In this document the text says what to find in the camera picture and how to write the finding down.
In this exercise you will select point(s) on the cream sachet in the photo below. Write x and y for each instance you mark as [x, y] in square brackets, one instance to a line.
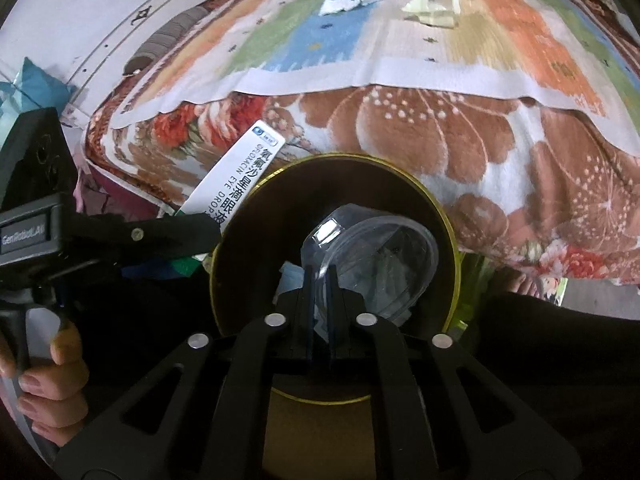
[435, 10]

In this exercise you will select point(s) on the floral blanket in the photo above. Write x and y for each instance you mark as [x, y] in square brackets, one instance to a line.
[400, 120]

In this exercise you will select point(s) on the teal plastic packet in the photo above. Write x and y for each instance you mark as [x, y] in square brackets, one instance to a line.
[35, 85]

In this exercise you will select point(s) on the crumpled white plastic wrapper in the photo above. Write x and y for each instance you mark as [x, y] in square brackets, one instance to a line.
[350, 2]

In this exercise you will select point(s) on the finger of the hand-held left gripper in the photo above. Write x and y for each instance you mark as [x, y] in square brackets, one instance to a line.
[150, 235]

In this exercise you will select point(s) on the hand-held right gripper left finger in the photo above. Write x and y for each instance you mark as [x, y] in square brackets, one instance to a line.
[310, 305]

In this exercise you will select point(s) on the rolled grey striped cloth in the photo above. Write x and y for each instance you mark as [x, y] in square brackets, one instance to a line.
[170, 35]

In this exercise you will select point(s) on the clear plastic cup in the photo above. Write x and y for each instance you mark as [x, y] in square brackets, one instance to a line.
[380, 255]

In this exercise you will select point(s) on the white eye drop box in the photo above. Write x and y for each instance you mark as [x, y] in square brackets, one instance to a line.
[240, 175]

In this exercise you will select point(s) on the person's left hand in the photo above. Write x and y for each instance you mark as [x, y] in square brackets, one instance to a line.
[55, 395]

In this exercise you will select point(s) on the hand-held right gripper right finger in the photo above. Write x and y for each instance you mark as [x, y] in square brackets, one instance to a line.
[334, 320]

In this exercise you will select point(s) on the green plastic bag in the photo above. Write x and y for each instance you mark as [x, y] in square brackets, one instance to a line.
[472, 285]

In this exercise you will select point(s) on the dark bin with gold rim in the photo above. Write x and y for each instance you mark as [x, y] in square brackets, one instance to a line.
[260, 220]

